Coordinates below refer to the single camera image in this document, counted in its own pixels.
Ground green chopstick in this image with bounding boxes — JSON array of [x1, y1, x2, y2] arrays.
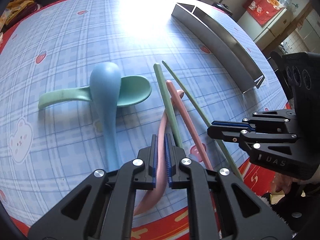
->
[[162, 61, 244, 180], [153, 63, 183, 148]]

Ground pink spoon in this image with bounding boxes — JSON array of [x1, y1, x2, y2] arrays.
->
[[133, 89, 185, 216]]

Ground pink chopstick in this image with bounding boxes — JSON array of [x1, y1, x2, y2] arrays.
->
[[165, 80, 213, 170]]

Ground green spoon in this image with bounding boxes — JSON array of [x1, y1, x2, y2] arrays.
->
[[38, 75, 152, 110]]

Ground blue spoon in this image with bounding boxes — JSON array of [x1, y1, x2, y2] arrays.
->
[[89, 62, 121, 171]]

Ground person's right hand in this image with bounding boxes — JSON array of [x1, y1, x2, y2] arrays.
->
[[271, 173, 303, 194]]

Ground white cabinet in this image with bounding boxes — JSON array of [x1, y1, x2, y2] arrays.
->
[[237, 7, 320, 53]]

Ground stainless steel utensil tray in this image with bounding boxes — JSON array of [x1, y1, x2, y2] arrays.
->
[[172, 3, 265, 93]]

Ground blue plaid tablecloth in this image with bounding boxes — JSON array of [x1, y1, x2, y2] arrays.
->
[[1, 0, 292, 239]]

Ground yellow snack bags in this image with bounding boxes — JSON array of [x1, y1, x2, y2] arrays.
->
[[1, 0, 36, 28]]

